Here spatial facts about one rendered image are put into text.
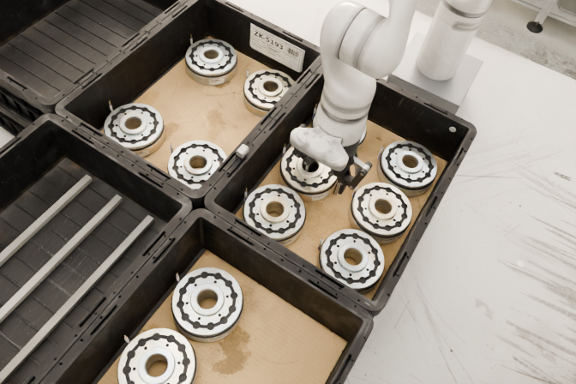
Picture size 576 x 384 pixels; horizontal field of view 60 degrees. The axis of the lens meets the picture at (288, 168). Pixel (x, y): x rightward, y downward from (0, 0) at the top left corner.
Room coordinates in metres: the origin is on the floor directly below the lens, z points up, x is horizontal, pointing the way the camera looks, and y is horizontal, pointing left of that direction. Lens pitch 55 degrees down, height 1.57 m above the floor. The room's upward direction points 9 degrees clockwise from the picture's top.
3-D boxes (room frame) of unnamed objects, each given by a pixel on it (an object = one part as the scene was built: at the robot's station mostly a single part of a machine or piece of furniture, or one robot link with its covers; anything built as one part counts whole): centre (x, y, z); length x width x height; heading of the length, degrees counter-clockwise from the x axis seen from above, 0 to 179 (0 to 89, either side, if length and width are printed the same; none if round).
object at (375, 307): (0.47, -0.10, 0.92); 0.40 x 0.30 x 0.02; 155
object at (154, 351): (0.14, 0.13, 0.86); 0.05 x 0.05 x 0.01
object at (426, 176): (0.54, -0.21, 0.86); 0.10 x 0.10 x 0.01
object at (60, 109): (0.60, 0.17, 0.92); 0.40 x 0.30 x 0.02; 155
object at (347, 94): (0.49, -0.06, 1.12); 0.09 x 0.07 x 0.15; 62
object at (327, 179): (0.50, -0.04, 0.86); 0.10 x 0.10 x 0.01
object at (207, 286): (0.24, 0.08, 0.86); 0.05 x 0.05 x 0.01
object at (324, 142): (0.47, -0.06, 1.03); 0.11 x 0.09 x 0.06; 154
